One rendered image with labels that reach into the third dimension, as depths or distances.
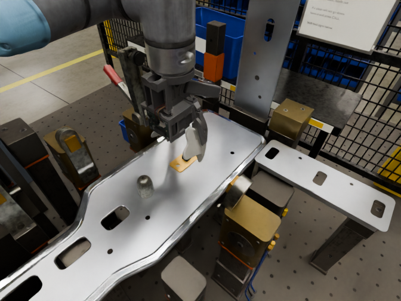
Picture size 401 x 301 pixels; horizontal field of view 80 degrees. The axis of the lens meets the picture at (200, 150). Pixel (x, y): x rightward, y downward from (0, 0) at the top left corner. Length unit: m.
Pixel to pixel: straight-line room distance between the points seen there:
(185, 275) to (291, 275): 0.42
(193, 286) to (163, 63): 0.35
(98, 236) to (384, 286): 0.76
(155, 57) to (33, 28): 0.14
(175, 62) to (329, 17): 0.60
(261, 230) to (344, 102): 0.53
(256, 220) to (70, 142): 0.38
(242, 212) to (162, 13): 0.33
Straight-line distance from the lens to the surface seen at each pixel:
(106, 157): 1.05
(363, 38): 0.87
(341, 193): 0.60
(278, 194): 0.56
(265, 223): 0.44
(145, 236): 0.47
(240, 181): 0.39
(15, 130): 0.56
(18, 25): 0.31
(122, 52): 0.54
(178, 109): 0.41
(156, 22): 0.35
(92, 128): 1.21
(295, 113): 0.66
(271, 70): 0.66
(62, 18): 0.33
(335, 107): 0.80
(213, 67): 0.78
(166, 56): 0.36
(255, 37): 0.65
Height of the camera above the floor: 1.42
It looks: 45 degrees down
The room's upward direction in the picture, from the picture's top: 2 degrees clockwise
